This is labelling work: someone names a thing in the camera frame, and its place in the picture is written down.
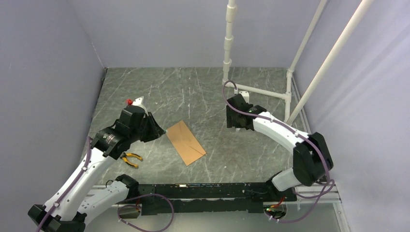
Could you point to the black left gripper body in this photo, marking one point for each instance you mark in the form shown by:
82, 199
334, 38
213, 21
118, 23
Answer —
147, 129

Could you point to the brown paper envelope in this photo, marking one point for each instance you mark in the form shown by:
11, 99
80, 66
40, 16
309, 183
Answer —
185, 143

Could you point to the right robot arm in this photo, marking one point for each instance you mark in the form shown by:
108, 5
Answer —
311, 157

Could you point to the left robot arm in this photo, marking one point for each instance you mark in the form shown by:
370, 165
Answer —
70, 209

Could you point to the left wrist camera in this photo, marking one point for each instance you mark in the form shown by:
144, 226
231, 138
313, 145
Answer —
137, 102

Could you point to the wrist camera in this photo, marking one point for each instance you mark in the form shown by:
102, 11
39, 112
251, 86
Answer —
245, 95
137, 102

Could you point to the yellow handled pliers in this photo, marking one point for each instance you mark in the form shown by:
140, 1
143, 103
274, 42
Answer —
129, 158

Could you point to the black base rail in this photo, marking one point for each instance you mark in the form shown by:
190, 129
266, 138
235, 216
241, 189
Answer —
252, 197

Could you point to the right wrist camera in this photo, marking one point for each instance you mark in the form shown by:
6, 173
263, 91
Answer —
245, 95

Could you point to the white pvc pipe frame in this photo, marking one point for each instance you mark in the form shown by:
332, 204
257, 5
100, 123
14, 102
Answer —
277, 32

